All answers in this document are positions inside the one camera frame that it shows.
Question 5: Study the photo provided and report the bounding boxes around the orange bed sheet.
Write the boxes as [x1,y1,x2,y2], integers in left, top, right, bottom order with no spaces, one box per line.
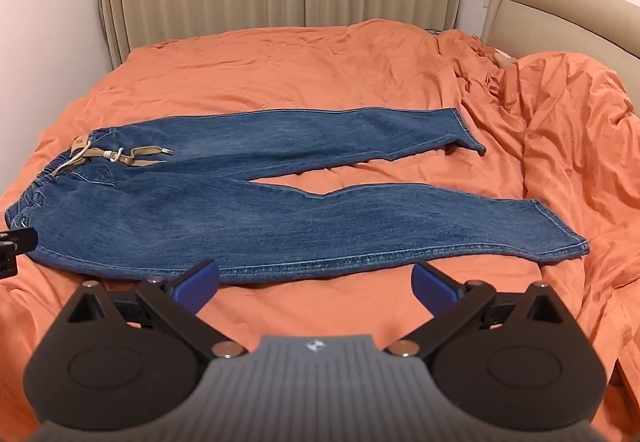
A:
[0,18,640,442]

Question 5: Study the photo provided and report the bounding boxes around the blue denim pants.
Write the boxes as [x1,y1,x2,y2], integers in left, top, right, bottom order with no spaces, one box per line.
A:
[4,107,592,286]

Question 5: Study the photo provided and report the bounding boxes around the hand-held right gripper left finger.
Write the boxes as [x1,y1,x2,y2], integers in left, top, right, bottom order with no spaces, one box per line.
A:
[67,259,247,359]

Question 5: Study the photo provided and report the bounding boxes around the beige padded headboard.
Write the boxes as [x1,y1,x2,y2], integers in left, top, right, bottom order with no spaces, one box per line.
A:
[480,0,640,115]

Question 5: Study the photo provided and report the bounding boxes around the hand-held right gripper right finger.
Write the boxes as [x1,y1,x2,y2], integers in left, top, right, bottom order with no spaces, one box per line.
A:
[384,261,572,359]

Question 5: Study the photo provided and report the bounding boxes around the crumpled orange duvet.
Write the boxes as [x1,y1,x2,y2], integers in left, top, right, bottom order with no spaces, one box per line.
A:
[434,28,640,423]

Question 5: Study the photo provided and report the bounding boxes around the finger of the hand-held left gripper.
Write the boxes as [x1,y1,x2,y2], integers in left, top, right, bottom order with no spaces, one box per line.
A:
[0,227,39,279]

